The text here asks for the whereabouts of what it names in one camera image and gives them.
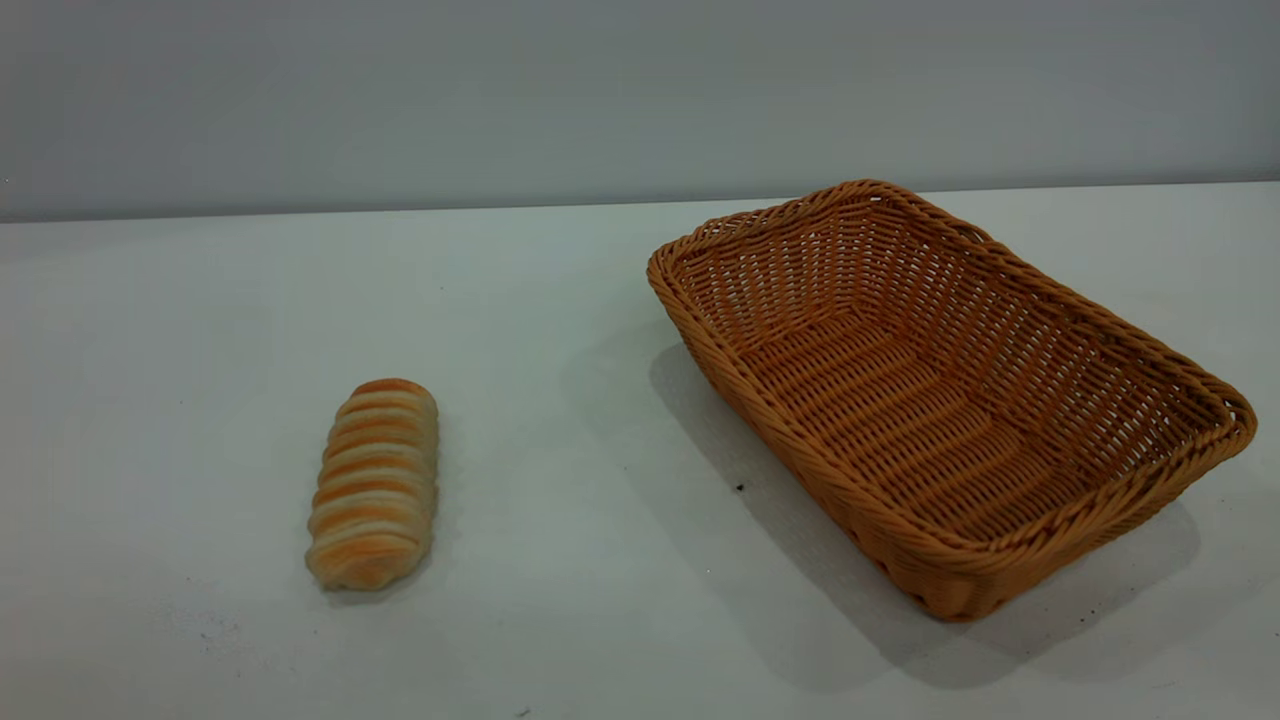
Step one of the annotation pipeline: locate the orange woven wicker basket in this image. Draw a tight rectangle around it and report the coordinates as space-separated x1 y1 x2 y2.
646 179 1258 623

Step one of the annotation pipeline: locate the striped bread roll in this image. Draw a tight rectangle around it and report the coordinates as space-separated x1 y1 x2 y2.
305 378 440 591

